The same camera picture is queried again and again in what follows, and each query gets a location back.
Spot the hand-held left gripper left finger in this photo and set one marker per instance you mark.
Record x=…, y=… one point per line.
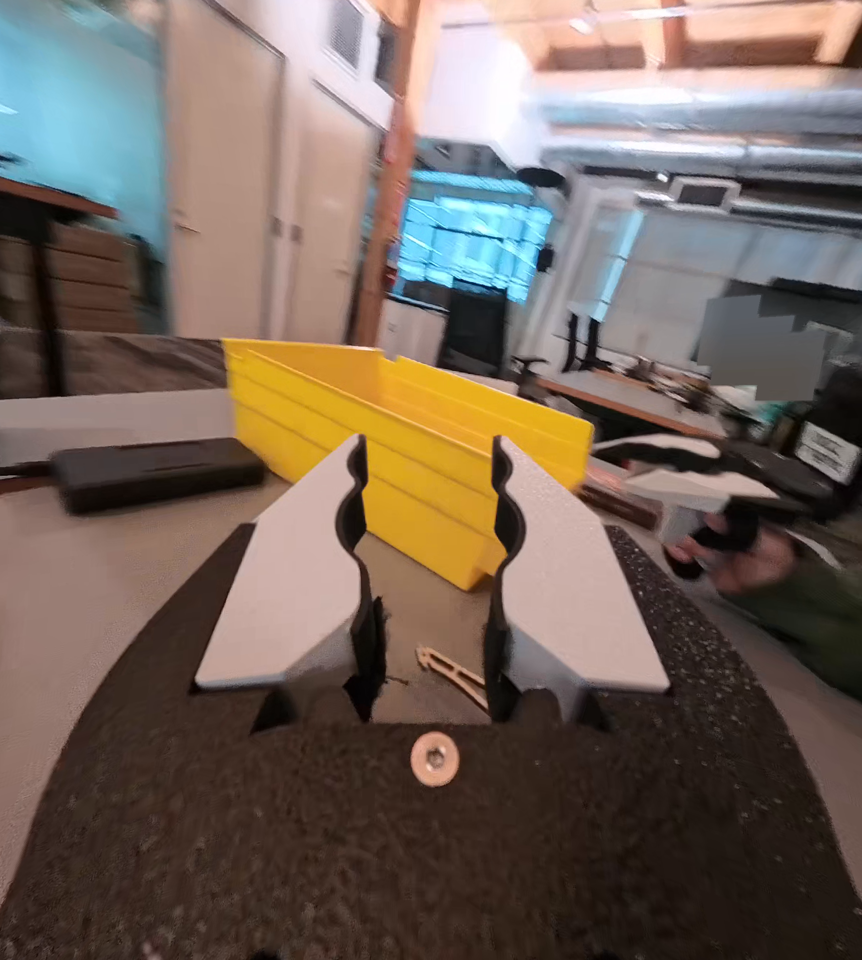
x=288, y=570

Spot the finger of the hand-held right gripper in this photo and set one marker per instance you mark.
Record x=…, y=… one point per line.
x=656, y=444
x=701, y=486

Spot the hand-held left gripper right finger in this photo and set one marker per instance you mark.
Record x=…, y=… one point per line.
x=573, y=585

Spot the distant wooden-edged desk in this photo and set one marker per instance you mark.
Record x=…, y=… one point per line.
x=626, y=397

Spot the person's right hand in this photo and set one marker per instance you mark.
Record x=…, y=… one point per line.
x=765, y=564

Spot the black video bar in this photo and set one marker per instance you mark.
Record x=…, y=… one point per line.
x=821, y=289

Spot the small wooden model part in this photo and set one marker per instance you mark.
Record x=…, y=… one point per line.
x=449, y=671

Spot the black flat power bank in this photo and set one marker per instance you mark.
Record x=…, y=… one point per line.
x=160, y=472

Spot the yellow plastic bin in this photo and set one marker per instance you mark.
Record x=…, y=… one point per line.
x=416, y=420

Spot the white air vent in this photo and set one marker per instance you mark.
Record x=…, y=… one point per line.
x=701, y=193

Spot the black floor lamp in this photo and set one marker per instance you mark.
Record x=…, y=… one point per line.
x=539, y=177

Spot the stack of cardboard boxes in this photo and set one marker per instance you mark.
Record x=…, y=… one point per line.
x=93, y=285

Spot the white door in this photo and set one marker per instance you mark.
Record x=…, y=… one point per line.
x=333, y=217
x=224, y=187

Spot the wooden table with black legs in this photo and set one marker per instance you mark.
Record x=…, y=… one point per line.
x=33, y=217

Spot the narrow silver air duct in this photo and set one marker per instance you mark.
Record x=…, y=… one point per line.
x=813, y=161

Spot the silver ribbed air duct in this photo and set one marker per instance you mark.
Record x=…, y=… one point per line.
x=738, y=97

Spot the wooden post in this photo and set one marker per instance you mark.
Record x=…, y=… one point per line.
x=393, y=187

